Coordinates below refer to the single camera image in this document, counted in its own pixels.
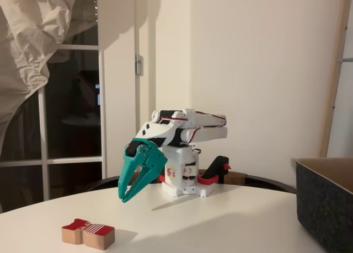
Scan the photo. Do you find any wooden block red striped face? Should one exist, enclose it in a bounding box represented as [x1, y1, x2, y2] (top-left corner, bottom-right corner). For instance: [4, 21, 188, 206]
[61, 218, 116, 251]

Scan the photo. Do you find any dark grey felt box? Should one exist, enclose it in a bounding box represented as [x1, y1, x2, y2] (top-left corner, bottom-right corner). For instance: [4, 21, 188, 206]
[295, 157, 353, 253]

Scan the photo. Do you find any white framed glass door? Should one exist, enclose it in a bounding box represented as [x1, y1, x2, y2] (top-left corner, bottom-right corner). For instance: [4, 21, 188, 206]
[0, 0, 136, 214]

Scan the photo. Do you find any metal door hinge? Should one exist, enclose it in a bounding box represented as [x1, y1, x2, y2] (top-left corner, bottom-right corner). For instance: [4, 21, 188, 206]
[134, 54, 144, 76]

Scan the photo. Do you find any dark round chair backrest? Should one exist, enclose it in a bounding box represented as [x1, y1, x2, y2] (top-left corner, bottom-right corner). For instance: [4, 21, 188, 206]
[88, 169, 297, 195]

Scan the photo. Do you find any beige crumpled curtain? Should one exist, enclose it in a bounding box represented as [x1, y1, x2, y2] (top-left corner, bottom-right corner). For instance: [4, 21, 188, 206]
[0, 0, 98, 157]

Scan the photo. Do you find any red black servo cable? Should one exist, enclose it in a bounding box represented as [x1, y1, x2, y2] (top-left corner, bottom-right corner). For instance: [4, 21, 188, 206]
[157, 111, 228, 147]

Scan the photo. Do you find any wooden frame translucent panel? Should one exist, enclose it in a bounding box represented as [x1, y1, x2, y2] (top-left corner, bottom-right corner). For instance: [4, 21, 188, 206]
[317, 0, 353, 159]

